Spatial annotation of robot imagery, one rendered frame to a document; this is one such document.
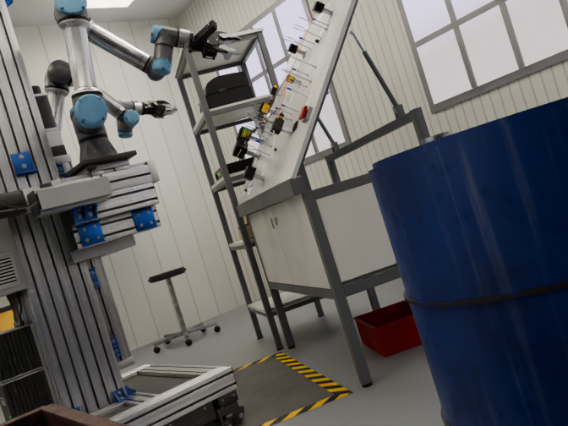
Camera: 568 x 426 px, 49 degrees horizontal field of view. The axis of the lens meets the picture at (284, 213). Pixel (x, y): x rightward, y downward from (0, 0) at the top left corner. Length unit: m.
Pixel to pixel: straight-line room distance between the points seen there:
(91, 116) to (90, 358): 0.94
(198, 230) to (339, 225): 3.74
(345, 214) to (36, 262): 1.21
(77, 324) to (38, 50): 3.78
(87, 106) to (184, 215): 3.72
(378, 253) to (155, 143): 3.90
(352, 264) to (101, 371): 1.08
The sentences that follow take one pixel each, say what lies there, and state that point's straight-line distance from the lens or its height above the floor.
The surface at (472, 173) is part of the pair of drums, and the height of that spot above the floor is 0.72.
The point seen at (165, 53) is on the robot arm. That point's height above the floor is 1.49.
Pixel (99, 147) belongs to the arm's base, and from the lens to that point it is 2.55.
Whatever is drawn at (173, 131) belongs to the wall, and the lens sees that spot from 6.23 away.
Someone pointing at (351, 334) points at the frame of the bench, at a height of 0.22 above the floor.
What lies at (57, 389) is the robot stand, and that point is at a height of 0.36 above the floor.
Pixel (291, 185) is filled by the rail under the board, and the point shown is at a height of 0.84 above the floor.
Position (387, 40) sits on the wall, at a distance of 4.59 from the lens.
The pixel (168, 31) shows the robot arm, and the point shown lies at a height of 1.57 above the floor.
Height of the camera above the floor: 0.74
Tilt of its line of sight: level
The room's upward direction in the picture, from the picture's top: 17 degrees counter-clockwise
